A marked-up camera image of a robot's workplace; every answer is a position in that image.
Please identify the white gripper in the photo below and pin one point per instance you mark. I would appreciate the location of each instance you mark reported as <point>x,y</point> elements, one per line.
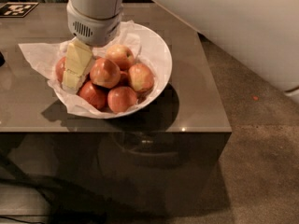
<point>94,30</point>

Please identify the yellow-red apple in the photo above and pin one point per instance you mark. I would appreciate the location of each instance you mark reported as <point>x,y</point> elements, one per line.
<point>105,73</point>
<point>121,55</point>

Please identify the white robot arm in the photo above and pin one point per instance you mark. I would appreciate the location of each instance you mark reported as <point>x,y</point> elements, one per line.
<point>262,34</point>

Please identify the red apple far left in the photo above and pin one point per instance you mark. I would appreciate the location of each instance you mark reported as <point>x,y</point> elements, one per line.
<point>59,69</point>

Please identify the front left red apple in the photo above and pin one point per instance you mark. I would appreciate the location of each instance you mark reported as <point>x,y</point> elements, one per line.
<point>94,95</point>

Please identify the small dark red apple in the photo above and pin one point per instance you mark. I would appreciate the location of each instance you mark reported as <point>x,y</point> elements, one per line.
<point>124,81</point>

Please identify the front right red apple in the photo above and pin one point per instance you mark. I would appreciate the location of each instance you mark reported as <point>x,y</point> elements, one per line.
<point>121,98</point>

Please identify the right red-yellow apple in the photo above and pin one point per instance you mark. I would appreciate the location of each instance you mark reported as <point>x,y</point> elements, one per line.
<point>140,77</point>

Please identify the white bowl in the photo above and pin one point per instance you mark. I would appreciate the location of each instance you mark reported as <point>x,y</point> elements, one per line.
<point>148,48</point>

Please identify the white crumpled paper liner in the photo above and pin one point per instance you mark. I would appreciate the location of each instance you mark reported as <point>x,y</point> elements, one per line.
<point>42,56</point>

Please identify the dark object at left edge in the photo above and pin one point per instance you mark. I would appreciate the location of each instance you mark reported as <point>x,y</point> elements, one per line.
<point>2,59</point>

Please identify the black white fiducial marker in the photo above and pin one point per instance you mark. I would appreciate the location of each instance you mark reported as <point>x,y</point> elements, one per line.
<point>16,9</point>

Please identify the small red floor speck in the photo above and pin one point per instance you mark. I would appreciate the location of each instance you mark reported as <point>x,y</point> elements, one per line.
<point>255,98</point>

